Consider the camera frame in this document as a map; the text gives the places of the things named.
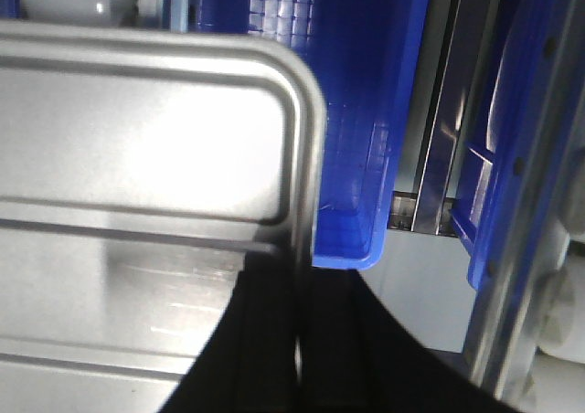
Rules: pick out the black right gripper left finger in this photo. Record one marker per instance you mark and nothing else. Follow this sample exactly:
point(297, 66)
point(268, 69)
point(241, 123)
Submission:
point(248, 363)

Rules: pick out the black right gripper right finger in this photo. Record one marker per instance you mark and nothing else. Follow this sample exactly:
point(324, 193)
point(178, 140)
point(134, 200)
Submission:
point(356, 357)

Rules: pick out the blue bin lower right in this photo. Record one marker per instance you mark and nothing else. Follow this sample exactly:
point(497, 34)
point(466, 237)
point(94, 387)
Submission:
point(364, 54)

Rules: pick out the ribbed silver metal tray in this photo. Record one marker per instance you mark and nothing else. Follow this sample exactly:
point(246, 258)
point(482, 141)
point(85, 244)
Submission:
point(138, 169)

